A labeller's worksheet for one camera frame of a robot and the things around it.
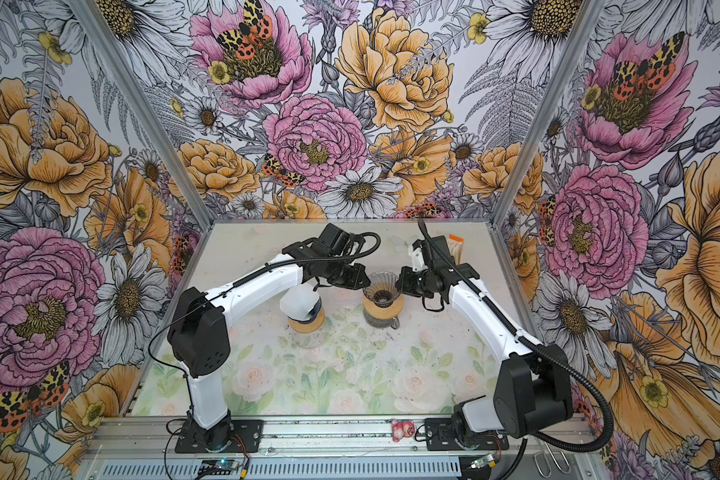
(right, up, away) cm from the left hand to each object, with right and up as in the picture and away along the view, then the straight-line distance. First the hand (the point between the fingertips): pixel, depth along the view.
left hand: (365, 290), depth 84 cm
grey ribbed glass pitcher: (+8, -11, +7) cm, 15 cm away
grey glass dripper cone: (+5, 0, +5) cm, 7 cm away
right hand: (+9, -1, -1) cm, 9 cm away
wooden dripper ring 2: (-15, -9, -4) cm, 18 cm away
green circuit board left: (-34, -39, -14) cm, 54 cm away
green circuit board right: (+29, -38, -13) cm, 49 cm away
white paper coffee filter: (-18, -2, -3) cm, 19 cm away
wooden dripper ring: (+5, -6, +1) cm, 8 cm away
